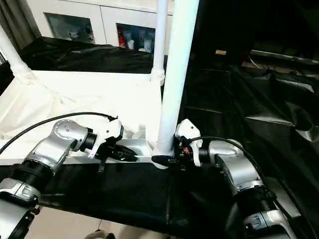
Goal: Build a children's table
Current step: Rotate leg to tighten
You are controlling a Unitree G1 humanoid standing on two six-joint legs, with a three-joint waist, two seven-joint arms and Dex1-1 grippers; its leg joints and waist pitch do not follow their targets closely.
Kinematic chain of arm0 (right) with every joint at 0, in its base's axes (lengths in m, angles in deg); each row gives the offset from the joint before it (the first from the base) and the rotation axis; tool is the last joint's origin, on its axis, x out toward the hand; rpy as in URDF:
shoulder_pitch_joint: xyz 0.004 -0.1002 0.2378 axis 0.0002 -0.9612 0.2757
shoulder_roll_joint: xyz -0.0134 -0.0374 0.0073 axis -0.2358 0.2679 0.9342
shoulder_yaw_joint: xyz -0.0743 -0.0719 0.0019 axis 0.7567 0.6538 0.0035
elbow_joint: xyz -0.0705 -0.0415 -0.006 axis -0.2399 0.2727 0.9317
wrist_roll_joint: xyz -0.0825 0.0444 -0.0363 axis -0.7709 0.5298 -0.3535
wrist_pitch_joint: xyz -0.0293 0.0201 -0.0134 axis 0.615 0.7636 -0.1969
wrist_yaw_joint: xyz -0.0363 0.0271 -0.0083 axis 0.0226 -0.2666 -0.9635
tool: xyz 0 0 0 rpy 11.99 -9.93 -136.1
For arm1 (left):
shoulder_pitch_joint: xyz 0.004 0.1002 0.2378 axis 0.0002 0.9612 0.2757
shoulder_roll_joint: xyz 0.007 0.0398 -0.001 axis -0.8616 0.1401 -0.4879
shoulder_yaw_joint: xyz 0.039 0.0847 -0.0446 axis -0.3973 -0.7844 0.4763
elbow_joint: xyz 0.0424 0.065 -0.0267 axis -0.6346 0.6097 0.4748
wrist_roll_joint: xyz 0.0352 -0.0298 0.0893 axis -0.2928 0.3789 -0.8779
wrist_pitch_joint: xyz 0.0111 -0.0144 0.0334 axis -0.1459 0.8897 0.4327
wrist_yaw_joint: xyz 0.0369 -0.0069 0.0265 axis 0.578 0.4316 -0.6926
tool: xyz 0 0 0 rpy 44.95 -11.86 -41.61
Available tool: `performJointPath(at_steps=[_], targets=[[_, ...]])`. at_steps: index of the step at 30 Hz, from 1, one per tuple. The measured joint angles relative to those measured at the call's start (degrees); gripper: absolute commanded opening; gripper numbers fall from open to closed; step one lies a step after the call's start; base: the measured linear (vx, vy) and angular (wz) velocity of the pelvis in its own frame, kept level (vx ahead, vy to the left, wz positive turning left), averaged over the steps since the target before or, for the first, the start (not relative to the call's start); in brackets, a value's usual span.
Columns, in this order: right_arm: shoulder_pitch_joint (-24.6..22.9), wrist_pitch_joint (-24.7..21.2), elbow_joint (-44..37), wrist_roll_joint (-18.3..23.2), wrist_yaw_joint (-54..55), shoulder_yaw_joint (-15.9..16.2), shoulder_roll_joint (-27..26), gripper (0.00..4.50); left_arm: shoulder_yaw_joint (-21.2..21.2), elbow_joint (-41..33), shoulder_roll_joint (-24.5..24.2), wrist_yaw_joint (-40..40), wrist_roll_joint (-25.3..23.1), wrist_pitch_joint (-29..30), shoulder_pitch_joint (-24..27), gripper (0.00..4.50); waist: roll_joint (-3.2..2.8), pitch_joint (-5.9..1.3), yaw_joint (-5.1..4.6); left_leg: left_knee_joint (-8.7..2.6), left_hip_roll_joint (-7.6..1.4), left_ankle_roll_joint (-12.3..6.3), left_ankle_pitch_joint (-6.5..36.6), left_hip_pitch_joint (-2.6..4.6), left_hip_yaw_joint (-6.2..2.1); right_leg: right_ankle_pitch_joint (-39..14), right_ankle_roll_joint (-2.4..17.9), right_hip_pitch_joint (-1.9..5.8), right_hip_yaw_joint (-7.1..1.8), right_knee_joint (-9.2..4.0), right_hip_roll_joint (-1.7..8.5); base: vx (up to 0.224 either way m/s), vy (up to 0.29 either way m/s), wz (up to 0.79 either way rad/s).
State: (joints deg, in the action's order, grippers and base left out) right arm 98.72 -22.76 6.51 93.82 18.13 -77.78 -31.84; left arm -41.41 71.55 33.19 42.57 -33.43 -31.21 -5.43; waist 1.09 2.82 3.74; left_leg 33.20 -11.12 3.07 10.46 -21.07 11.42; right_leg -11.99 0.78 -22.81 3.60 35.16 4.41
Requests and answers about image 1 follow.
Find grey curtain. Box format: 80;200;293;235
0;0;41;51

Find white plastic table leg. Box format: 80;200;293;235
154;0;200;156
151;0;170;86
0;24;33;81

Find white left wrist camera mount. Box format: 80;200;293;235
89;119;125;159

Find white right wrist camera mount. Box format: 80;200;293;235
174;119;203;167

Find black mat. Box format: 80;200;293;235
0;37;319;239

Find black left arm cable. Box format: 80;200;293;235
0;113;119;155

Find white plastic table top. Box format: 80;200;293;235
0;69;173;170

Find white cabinet with glass doors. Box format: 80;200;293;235
25;0;175;53

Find black metal bar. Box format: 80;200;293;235
249;49;319;66

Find grey left robot foot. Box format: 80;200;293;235
85;230;113;239

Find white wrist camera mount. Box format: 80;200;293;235
89;119;125;159
174;119;203;167

